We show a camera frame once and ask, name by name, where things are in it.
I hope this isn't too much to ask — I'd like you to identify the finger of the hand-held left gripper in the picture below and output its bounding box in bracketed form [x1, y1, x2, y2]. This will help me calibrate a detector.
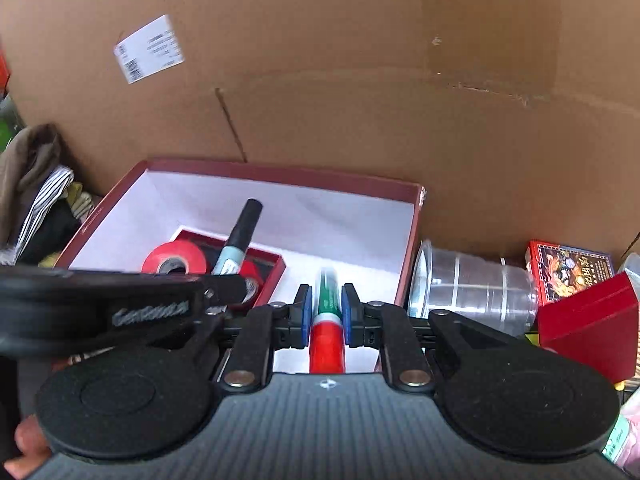
[0, 265, 248, 308]

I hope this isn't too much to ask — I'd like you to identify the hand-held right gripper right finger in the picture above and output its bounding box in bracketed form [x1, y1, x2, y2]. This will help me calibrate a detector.
[341, 283, 507, 393]

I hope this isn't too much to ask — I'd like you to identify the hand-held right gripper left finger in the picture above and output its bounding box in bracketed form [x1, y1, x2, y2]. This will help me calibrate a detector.
[192, 284, 314, 394]

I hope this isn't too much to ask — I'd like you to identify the red green marker pen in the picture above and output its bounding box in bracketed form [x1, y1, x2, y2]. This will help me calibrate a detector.
[308, 267, 346, 375]

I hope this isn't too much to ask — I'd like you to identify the red tape roll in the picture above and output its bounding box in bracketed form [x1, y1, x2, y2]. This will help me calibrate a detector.
[238, 259, 267, 307]
[141, 239, 207, 277]

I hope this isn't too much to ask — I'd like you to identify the dark red storage box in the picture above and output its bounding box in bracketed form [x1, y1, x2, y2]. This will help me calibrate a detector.
[52, 158, 427, 377]

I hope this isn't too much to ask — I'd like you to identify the blue label marker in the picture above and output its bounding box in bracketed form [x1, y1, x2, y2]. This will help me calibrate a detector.
[212, 198, 265, 277]

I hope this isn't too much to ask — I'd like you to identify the person's left hand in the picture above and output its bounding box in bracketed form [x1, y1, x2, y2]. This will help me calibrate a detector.
[14, 414, 54, 479]

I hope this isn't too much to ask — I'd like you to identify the black cloth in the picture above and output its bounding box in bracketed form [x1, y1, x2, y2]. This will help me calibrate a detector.
[24, 199, 87, 267]

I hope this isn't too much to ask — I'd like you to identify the yellow cloth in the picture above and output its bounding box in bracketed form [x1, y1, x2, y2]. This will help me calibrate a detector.
[66, 182, 97, 222]

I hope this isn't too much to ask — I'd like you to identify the striped cloth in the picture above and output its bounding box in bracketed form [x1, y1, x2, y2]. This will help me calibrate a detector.
[16, 164, 76, 262]

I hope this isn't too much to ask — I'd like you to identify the clear plastic cup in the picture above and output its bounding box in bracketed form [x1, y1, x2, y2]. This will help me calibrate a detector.
[406, 239, 541, 337]

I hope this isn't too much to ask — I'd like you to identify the brown cloth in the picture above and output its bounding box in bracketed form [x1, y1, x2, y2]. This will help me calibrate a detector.
[0, 122, 67, 252]

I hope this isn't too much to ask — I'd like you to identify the brown cardboard panel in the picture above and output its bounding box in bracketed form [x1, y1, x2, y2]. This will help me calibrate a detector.
[0, 0, 640, 273]

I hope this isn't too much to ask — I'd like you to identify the illustrated red card box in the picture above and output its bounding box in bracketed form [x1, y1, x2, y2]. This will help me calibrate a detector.
[523, 239, 616, 307]

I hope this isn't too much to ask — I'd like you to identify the white shipping label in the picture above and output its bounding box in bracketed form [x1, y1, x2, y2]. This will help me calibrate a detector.
[113, 13, 186, 85]

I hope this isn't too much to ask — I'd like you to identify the red gift box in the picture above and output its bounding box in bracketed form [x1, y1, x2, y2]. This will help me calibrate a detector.
[536, 272, 640, 382]

